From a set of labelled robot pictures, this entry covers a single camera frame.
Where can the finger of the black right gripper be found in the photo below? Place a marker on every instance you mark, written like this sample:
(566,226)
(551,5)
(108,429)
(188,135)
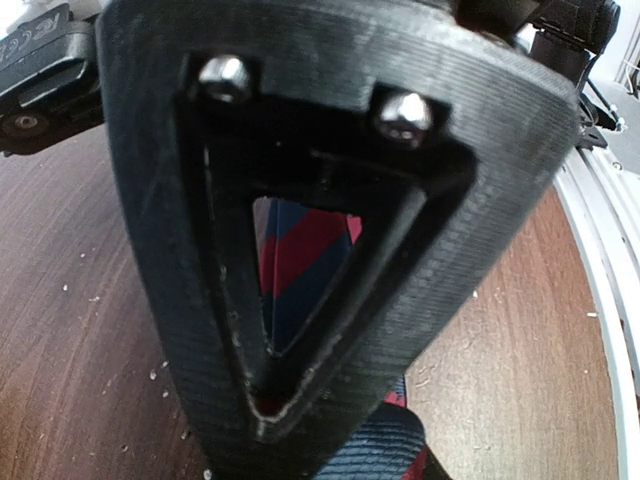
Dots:
(416,116)

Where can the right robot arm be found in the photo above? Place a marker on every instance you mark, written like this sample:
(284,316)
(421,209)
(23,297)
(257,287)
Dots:
(550,35)

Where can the red navy striped tie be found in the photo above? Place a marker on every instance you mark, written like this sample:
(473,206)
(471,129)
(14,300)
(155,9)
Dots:
(301,250)

